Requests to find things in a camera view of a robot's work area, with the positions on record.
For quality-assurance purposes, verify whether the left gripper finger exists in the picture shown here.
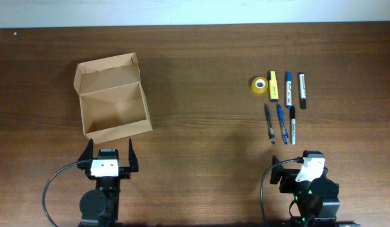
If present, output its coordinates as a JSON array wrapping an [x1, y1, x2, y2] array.
[[128, 139, 139, 173], [77, 139, 93, 170]]

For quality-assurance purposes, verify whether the black gel pen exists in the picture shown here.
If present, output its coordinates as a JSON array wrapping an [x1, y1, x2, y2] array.
[[264, 103, 276, 144]]

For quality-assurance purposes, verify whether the cardboard box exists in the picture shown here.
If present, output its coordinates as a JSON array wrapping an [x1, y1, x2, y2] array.
[[73, 52, 153, 144]]

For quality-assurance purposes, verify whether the yellow highlighter marker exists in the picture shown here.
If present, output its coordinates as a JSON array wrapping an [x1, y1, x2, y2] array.
[[268, 71, 279, 103]]

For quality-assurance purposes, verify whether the yellow tape roll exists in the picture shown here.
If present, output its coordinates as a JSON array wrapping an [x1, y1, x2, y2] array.
[[251, 77, 269, 94]]

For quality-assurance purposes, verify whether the blue whiteboard marker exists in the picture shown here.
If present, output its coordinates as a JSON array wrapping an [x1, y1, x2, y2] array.
[[286, 71, 292, 109]]

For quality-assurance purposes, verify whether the black whiteboard marker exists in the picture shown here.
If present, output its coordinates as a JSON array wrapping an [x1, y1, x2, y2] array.
[[299, 73, 307, 110]]

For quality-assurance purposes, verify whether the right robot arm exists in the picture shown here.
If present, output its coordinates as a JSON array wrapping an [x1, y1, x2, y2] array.
[[269, 150, 340, 226]]

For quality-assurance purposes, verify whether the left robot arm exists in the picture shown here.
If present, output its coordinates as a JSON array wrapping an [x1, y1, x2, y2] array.
[[77, 139, 139, 227]]

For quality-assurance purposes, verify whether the blue gel pen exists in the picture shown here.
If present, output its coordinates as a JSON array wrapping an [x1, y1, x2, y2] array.
[[276, 103, 289, 144]]

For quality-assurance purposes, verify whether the black Sharpie marker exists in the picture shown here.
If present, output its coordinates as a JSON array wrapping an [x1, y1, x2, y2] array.
[[290, 106, 296, 145]]

